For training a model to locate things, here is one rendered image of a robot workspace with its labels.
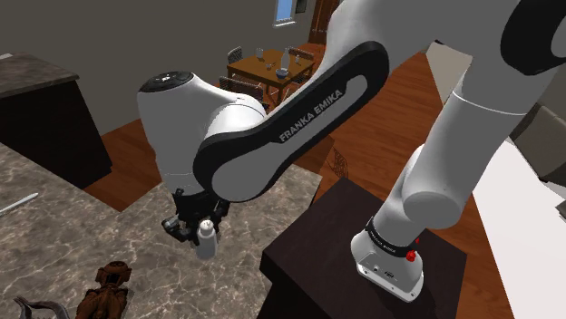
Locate wooden dining table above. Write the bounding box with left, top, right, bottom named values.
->
left=226, top=46, right=317, bottom=105

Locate silver pen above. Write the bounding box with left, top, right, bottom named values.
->
left=0, top=192, right=40, bottom=217

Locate dark cabinet with stone top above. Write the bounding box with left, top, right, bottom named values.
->
left=0, top=52, right=114, bottom=191

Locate dark robot stand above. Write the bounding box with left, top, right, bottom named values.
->
left=258, top=177, right=469, bottom=319

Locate window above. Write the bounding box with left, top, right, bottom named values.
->
left=273, top=0, right=297, bottom=27

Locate white bottle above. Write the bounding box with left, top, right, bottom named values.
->
left=195, top=218, right=220, bottom=261

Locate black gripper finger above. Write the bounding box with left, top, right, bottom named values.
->
left=214, top=201, right=231, bottom=237
left=161, top=215, right=199, bottom=244

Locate brown figure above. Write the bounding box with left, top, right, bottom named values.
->
left=75, top=260, right=133, bottom=319

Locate brown wooden door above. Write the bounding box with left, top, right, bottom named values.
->
left=307, top=0, right=342, bottom=45

